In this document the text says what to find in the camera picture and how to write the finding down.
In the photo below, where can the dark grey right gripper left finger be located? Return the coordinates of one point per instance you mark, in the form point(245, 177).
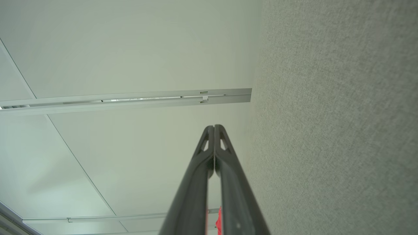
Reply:
point(192, 195)

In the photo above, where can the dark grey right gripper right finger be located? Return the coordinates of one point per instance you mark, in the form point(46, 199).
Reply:
point(236, 195)

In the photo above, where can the red shorts with white stripe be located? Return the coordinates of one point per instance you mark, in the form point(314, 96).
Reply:
point(218, 223)

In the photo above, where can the grey fabric sofa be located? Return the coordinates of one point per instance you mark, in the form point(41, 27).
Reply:
point(326, 114)

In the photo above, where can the grey slotted corner post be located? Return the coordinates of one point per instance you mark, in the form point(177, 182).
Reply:
point(114, 217)

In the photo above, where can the grey partition post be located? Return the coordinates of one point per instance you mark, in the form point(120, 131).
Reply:
point(130, 95)
point(130, 105)

